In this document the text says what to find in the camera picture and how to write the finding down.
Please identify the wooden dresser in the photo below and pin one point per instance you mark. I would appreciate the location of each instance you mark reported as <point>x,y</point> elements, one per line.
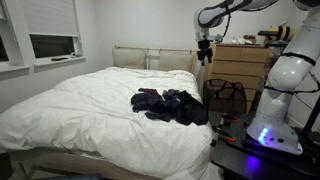
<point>238,65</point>

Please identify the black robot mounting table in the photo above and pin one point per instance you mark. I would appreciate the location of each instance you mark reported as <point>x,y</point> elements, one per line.
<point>266,161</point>

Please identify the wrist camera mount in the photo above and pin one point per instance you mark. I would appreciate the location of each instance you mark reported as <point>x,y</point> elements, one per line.
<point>215,38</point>

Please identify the maroon sock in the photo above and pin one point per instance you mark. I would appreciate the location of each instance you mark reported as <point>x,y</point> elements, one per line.
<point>148,90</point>

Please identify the dark blue sock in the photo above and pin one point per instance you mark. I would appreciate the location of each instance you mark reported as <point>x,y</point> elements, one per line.
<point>145,100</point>

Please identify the white window blind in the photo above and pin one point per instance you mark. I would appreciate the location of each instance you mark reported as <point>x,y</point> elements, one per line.
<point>50,16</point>

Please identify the white duvet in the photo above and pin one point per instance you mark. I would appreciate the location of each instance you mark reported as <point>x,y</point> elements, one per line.
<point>83,110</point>

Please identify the small dark sill object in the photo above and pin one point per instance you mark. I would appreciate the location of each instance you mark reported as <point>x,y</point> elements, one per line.
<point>73,55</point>

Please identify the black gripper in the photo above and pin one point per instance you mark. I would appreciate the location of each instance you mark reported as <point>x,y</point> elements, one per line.
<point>204,50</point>

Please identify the white cloth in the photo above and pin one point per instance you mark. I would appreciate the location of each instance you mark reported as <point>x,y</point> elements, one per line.
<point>241,41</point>

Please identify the black garment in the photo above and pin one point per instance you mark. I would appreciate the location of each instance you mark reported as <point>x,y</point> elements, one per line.
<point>192,111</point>

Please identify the black remote control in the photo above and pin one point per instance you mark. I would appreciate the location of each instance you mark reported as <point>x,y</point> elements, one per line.
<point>59,58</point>

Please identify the dark grey sock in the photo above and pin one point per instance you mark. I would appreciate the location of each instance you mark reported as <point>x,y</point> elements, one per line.
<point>158,116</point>

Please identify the navy blue sock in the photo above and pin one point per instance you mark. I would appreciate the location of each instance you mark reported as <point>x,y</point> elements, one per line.
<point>171,104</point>

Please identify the black mesh laundry bag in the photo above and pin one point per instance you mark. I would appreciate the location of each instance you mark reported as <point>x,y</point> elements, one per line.
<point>224,96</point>

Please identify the yellow and black bundle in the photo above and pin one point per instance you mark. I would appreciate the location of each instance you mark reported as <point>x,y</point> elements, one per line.
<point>281,32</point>

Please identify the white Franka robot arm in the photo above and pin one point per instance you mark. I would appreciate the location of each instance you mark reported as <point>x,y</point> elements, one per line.
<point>286,73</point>

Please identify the white window sill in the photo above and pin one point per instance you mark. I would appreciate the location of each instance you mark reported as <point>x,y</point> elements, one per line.
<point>60,63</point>

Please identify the beige headboard cushion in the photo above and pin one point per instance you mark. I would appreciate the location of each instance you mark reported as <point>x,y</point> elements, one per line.
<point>129,58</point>
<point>176,60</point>

